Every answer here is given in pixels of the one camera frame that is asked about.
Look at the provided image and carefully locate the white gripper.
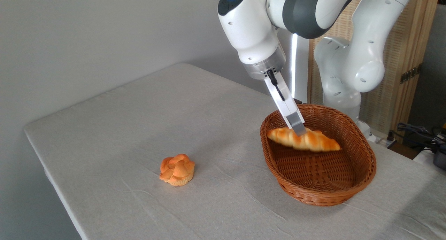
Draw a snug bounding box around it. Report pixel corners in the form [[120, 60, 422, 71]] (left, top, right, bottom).
[[263, 72, 307, 136]]

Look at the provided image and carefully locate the long braided bread loaf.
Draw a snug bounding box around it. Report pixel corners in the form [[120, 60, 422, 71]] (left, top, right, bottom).
[[267, 127, 341, 153]]

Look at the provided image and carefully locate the brown woven wicker basket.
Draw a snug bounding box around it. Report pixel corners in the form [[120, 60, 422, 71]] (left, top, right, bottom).
[[260, 104, 377, 207]]

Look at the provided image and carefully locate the round knotted bread roll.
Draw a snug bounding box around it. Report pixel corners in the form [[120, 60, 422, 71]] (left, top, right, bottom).
[[159, 154, 195, 187]]

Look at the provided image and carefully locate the white power strip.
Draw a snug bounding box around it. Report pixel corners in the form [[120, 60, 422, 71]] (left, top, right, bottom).
[[369, 131, 398, 148]]

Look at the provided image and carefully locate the light grey tablecloth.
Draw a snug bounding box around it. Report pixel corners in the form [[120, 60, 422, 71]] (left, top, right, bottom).
[[24, 63, 446, 240]]

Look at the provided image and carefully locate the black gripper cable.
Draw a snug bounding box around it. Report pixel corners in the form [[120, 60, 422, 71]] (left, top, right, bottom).
[[267, 69, 286, 101]]

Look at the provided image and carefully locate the bundle of black cables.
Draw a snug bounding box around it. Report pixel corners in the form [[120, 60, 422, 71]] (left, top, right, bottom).
[[397, 123, 446, 153]]

